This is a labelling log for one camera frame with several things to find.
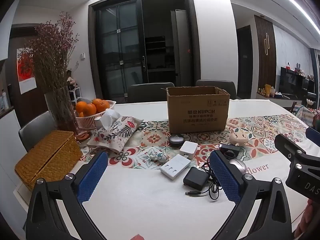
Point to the grey dining chair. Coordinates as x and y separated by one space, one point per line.
217 87
35 130
150 92

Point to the patterned table runner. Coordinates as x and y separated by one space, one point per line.
155 137

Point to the white cube charger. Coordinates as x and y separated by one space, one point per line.
188 148

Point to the red wall calendar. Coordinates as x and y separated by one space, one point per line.
25 70

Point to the black television cabinet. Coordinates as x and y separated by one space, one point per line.
297 82

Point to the white tissue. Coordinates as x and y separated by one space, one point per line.
110 118

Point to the silver oval case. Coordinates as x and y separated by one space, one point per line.
238 166

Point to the dried pink flowers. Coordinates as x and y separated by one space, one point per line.
53 52

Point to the dark sliding glass door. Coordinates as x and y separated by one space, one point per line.
120 47

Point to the floral fabric tissue cover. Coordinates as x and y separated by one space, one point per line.
117 132

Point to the pink plastic fruit basket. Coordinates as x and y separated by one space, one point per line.
87 122

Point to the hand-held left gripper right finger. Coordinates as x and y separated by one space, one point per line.
225 177

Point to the colourful cloth pile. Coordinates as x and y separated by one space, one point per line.
306 113

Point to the brown cardboard box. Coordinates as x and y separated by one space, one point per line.
198 116

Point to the white power strip adapter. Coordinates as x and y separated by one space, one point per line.
175 167

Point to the orange fruit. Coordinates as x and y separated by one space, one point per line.
107 104
80 107
98 105
90 109

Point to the person's right hand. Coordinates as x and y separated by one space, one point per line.
306 220

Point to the dark round earbud case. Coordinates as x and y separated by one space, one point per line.
175 140

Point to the small blue-haired figurine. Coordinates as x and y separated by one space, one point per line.
156 157

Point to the glass vase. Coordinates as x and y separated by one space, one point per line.
61 111

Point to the wooden slat wall panel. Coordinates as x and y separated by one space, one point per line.
265 47

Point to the small wooden coaster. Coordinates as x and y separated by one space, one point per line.
83 137

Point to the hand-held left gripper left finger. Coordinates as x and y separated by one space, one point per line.
91 177

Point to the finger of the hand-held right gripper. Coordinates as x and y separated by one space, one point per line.
290 145
313 135

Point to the beige round gadget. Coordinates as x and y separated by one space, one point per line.
238 137

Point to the black rectangular device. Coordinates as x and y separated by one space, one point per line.
230 150

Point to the black power adapter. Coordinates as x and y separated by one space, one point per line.
195 178

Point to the woven wicker box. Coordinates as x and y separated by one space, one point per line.
47 156

